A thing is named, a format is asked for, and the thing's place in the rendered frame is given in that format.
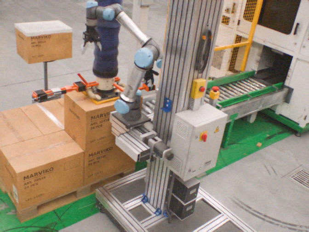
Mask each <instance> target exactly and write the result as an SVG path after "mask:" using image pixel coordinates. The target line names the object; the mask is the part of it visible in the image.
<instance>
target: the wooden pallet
mask: <svg viewBox="0 0 309 232"><path fill-rule="evenodd" d="M135 167H136V166H133V167H131V168H128V169H125V170H123V171H120V172H118V173H115V174H113V175H110V176H107V177H105V178H102V179H100V180H97V181H94V182H92V183H90V184H87V185H84V186H82V187H79V188H76V189H74V190H71V191H69V192H66V193H64V194H61V195H59V196H56V197H53V198H51V199H48V200H46V201H43V202H41V203H38V204H35V205H33V206H30V207H28V208H25V209H22V210H20V209H19V207H18V206H17V204H16V202H15V201H14V199H13V198H12V196H11V194H10V193H9V191H8V189H7V188H6V186H5V184H4V183H3V181H2V179H1V178H0V188H1V189H2V191H3V193H4V194H5V193H8V195H9V196H10V198H11V200H12V201H13V203H14V204H15V206H16V208H17V216H18V218H19V220H20V221H21V223H23V222H25V221H28V220H30V219H32V218H35V217H37V216H39V215H42V214H45V213H47V212H49V211H52V210H54V209H57V208H59V207H62V206H64V205H66V204H69V203H71V202H74V201H76V200H79V199H81V198H83V197H86V196H89V195H91V194H93V193H95V192H96V189H97V188H99V187H102V186H104V185H107V184H109V183H111V182H114V181H116V180H119V179H121V178H123V177H126V176H128V175H130V174H133V173H135Z"/></svg>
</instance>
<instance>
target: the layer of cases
mask: <svg viewBox="0 0 309 232"><path fill-rule="evenodd" d="M135 163H136V161H134V160H133V159H132V158H131V157H130V156H129V155H127V154H126V153H125V152H124V151H123V150H122V149H121V148H120V147H118V146H117V145H116V144H115V141H114V142H110V143H107V144H104V145H101V146H98V147H95V148H92V149H89V150H86V151H85V150H84V149H83V148H82V147H81V146H80V145H79V144H78V143H77V142H76V141H75V140H74V139H73V138H72V137H71V136H70V135H69V134H68V133H67V132H66V131H65V130H64V98H61V99H57V100H51V101H47V102H43V103H38V104H33V105H28V106H24V107H20V108H15V109H11V110H5V111H1V112H0V178H1V179H2V181H3V183H4V184H5V186H6V188H7V189H8V191H9V193H10V194H11V196H12V198H13V199H14V201H15V202H16V204H17V206H18V207H19V209H20V210H22V209H25V208H28V207H30V206H33V205H35V204H38V203H41V202H43V201H46V200H48V199H51V198H53V197H56V196H59V195H61V194H64V193H66V192H69V191H71V190H74V189H76V188H79V187H82V186H84V185H87V184H90V183H92V182H94V181H97V180H100V179H102V178H105V177H107V176H110V175H113V174H115V173H118V172H120V171H123V170H125V169H128V168H131V167H133V166H135Z"/></svg>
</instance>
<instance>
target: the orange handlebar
mask: <svg viewBox="0 0 309 232"><path fill-rule="evenodd" d="M114 81H120V78H119V77H115V78H114ZM95 82H96V81H92V82H88V83H89V85H87V86H86V87H92V86H97V85H99V83H95ZM90 83H94V84H90ZM113 86H115V87H116V88H117V89H119V90H120V91H122V92H123V91H124V89H123V88H121V87H120V86H118V85H117V84H116V83H113ZM60 89H61V90H67V93H68V92H72V91H73V90H77V87H75V86H74V85H73V86H64V87H62V88H60ZM138 89H139V90H144V89H146V87H145V86H144V87H139V88H138ZM46 93H47V94H49V93H52V91H51V90H49V91H46ZM33 97H34V98H36V95H35V94H33Z"/></svg>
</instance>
